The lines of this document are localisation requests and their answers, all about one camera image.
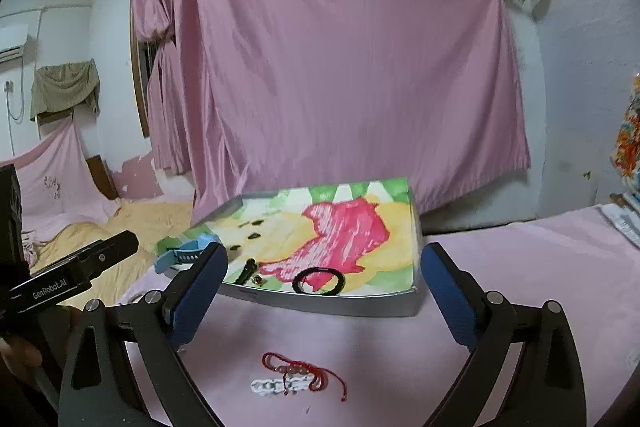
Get colourful painted paper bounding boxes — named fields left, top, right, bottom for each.
left=185, top=179, right=418, bottom=295

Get grey tray box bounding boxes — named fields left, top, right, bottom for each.
left=157, top=178, right=425, bottom=319

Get blue wrist watch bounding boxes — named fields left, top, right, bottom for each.
left=154, top=234, right=218, bottom=276

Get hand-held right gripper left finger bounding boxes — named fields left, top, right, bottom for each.
left=57, top=242, right=236, bottom=427

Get olive green cloth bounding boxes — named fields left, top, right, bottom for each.
left=30, top=59, right=101, bottom=122

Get white air conditioner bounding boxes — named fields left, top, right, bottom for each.
left=0, top=24, right=30, bottom=62

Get pink table cloth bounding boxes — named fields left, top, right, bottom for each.
left=115, top=202, right=640, bottom=427

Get yellow blanket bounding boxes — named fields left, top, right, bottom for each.
left=20, top=199, right=197, bottom=308

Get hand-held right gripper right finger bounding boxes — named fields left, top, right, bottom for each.
left=420, top=243, right=588, bottom=427

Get wooden headboard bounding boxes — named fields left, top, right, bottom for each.
left=85, top=155, right=121, bottom=200

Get dark hair ties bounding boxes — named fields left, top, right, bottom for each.
left=261, top=351, right=349, bottom=403

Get person's left hand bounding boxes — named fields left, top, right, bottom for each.
left=0, top=336, right=45, bottom=385

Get row of books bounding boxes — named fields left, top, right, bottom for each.
left=602, top=194, right=640, bottom=250

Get black bead bracelet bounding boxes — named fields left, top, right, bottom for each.
left=291, top=267, right=347, bottom=296

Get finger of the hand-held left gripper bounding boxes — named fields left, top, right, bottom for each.
left=75, top=230, right=140, bottom=282

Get small black clip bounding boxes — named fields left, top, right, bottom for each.
left=235, top=258, right=258, bottom=286

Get hanging pink sheet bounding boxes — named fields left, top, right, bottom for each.
left=0, top=114, right=122, bottom=238

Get colourful patterned bag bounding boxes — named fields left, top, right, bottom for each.
left=612, top=77, right=640, bottom=180

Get large pink curtain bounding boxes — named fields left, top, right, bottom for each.
left=172, top=0, right=532, bottom=228

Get wooden window frame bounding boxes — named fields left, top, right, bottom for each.
left=129, top=0, right=151, bottom=138

